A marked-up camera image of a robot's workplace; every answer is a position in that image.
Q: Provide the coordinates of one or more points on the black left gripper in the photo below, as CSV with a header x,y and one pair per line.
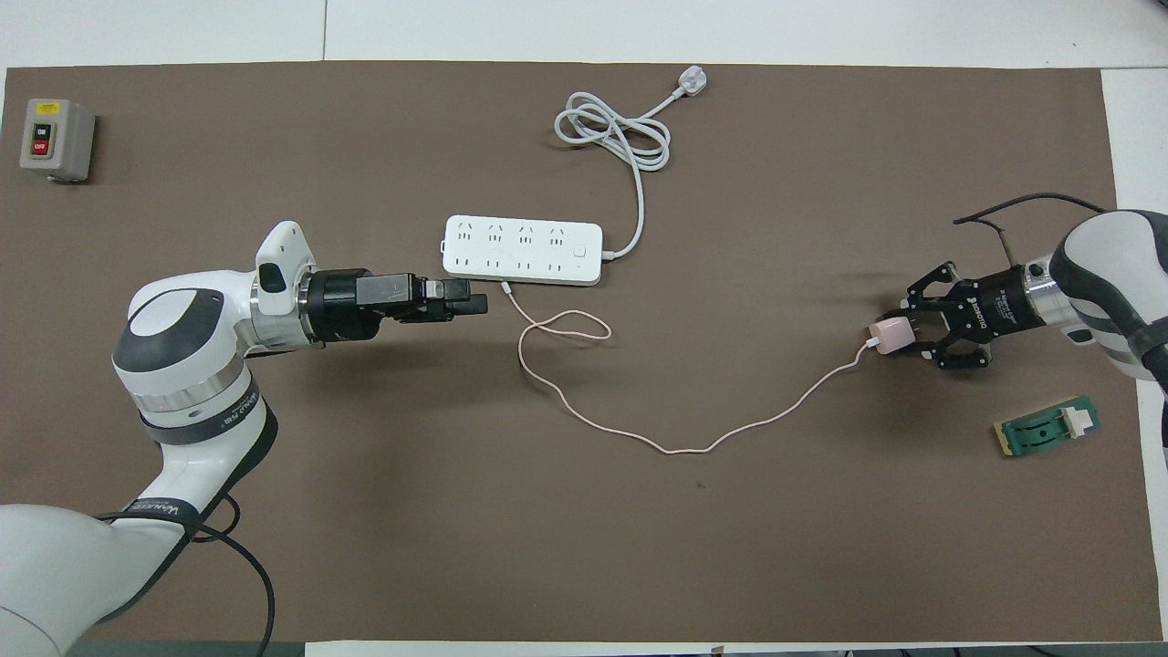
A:
x,y
342,310

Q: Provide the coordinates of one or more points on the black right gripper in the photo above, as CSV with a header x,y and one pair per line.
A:
x,y
995,306

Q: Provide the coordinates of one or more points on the pink charger adapter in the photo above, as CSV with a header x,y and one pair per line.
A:
x,y
890,336

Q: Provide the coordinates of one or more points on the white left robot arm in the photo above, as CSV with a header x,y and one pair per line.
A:
x,y
182,365

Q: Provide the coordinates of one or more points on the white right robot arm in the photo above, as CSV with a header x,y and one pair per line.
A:
x,y
1104,265

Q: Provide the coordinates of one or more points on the white power strip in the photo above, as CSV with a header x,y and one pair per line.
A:
x,y
520,251

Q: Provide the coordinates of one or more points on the brown table mat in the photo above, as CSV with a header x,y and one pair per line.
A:
x,y
584,529

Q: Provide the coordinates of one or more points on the green knife switch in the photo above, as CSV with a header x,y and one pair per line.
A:
x,y
1040,433

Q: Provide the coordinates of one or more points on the grey on-off switch box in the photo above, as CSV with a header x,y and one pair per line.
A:
x,y
68,137

